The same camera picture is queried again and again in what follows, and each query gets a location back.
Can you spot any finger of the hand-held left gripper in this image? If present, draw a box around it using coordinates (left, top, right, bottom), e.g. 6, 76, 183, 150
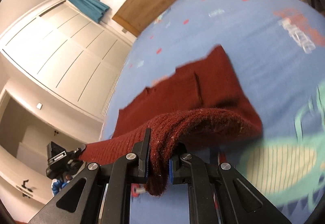
72, 146, 87, 161

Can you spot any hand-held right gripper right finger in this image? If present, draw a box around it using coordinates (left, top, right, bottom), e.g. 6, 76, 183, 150
168, 142, 292, 224

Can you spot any teal curtain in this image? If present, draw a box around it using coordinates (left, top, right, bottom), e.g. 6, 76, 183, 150
63, 0, 110, 24

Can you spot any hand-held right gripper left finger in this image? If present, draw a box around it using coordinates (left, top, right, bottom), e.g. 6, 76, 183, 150
28, 127, 152, 224

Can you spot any blue printed bed blanket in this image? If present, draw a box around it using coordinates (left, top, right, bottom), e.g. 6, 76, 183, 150
100, 0, 325, 224

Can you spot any white panelled wardrobe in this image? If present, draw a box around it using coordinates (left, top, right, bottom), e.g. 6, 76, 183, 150
0, 0, 135, 123

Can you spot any dark red knitted sweater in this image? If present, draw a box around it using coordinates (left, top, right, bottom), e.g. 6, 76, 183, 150
82, 46, 263, 198

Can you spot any black wall hook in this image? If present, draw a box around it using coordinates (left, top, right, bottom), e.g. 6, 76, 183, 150
16, 179, 34, 198

